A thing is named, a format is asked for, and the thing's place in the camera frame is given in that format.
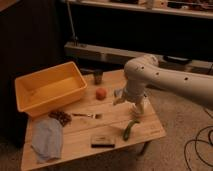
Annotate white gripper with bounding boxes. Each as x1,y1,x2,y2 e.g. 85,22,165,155
113,87,144,115

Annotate green pepper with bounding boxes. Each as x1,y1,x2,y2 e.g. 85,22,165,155
123,120,140,141

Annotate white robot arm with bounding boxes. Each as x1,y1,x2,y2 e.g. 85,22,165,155
113,54,213,113

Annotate dark metal cup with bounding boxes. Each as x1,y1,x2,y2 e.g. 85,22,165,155
93,70,103,85

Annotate blue sponge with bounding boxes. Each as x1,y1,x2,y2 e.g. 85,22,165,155
114,89,123,97

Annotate red-orange block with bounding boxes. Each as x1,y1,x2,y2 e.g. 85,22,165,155
96,88,107,100

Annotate metal fork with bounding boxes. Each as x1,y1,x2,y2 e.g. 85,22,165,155
72,113,102,119

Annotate wooden table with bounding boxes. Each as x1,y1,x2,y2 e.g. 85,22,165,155
21,70,166,171

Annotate grey lower shelf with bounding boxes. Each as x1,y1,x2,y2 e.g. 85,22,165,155
64,42,212,72

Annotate dark rectangular eraser block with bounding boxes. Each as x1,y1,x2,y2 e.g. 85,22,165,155
91,135,115,148

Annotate brown grape bunch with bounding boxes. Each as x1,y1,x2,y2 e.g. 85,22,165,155
49,111,72,126

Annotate yellow plastic bin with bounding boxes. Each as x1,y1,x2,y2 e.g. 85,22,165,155
15,62,87,118

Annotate blue-grey cloth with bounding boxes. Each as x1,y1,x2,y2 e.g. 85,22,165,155
31,118,63,163

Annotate upper shelf with items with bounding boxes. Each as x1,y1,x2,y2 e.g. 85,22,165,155
61,0,213,19

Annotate black floor cable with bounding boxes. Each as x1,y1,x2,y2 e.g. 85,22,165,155
183,108,213,171

